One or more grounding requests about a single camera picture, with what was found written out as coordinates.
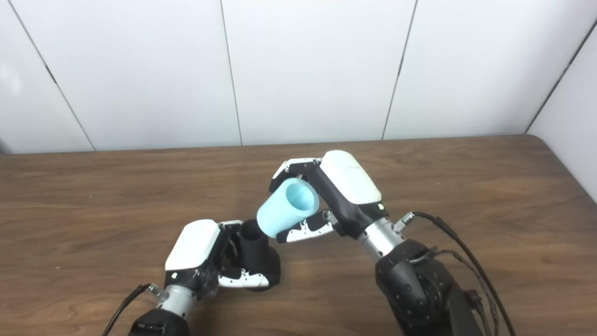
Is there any white and black right hand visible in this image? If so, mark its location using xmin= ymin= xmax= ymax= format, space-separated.
xmin=269 ymin=149 xmax=389 ymax=243

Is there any white and black left hand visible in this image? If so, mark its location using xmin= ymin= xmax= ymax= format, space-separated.
xmin=164 ymin=219 xmax=271 ymax=299

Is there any black funnel-shaped nozzle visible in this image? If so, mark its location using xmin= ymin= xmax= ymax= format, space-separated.
xmin=239 ymin=218 xmax=282 ymax=292

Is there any light blue cylinder cup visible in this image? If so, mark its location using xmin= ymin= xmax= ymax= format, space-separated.
xmin=257 ymin=178 xmax=320 ymax=238

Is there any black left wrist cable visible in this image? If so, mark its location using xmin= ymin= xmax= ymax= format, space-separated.
xmin=100 ymin=282 xmax=161 ymax=336

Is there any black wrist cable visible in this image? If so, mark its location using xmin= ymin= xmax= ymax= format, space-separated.
xmin=100 ymin=282 xmax=161 ymax=336
xmin=394 ymin=211 xmax=516 ymax=336

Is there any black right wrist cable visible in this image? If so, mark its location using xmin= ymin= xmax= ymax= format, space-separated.
xmin=394 ymin=211 xmax=516 ymax=336

